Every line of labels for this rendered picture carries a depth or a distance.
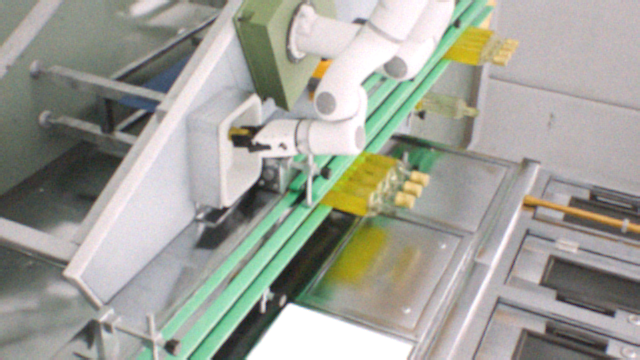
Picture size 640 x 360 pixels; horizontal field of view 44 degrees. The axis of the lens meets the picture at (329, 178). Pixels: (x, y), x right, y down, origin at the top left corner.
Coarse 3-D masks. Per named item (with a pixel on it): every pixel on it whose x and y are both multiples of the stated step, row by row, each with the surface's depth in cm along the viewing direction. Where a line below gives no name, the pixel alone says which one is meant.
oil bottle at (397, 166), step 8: (360, 152) 222; (368, 152) 222; (360, 160) 219; (368, 160) 219; (376, 160) 219; (384, 160) 219; (392, 160) 219; (392, 168) 216; (400, 168) 217; (400, 176) 217
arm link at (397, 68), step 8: (408, 40) 182; (432, 40) 187; (400, 48) 180; (408, 48) 180; (416, 48) 181; (424, 48) 184; (432, 48) 188; (400, 56) 180; (408, 56) 180; (416, 56) 181; (424, 56) 184; (384, 64) 182; (392, 64) 181; (400, 64) 180; (408, 64) 180; (416, 64) 181; (384, 72) 184; (392, 72) 182; (400, 72) 181; (408, 72) 181; (416, 72) 183; (400, 80) 184
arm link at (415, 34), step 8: (432, 0) 169; (424, 8) 171; (432, 8) 170; (440, 8) 171; (448, 8) 179; (424, 16) 172; (432, 16) 172; (440, 16) 173; (448, 16) 180; (416, 24) 174; (424, 24) 173; (432, 24) 174; (440, 24) 176; (416, 32) 175; (424, 32) 175; (432, 32) 176; (440, 32) 188; (416, 40) 177; (424, 40) 177
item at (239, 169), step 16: (256, 96) 182; (240, 112) 176; (256, 112) 184; (224, 128) 171; (224, 144) 172; (224, 160) 174; (240, 160) 193; (256, 160) 192; (224, 176) 176; (240, 176) 191; (256, 176) 192; (224, 192) 179; (240, 192) 186
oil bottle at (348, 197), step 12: (336, 180) 210; (336, 192) 206; (348, 192) 205; (360, 192) 205; (372, 192) 206; (324, 204) 209; (336, 204) 208; (348, 204) 206; (360, 204) 204; (372, 204) 203; (372, 216) 205
